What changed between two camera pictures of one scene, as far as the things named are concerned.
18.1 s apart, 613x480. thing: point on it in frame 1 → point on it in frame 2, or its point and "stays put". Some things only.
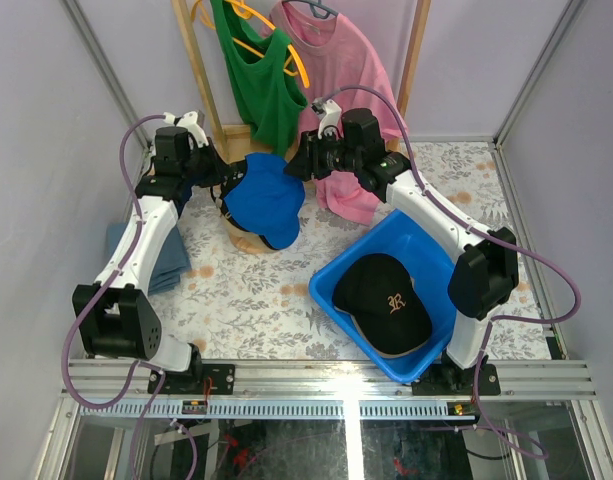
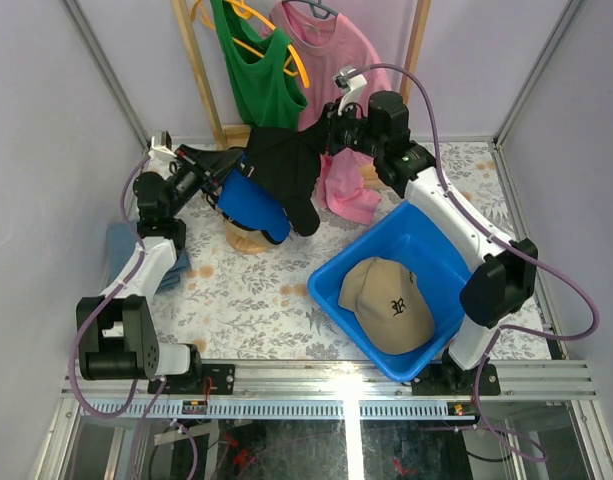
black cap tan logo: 377,293 → 286,163
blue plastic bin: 431,261 stays put
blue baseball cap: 268,199 stays put
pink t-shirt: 337,63 stays put
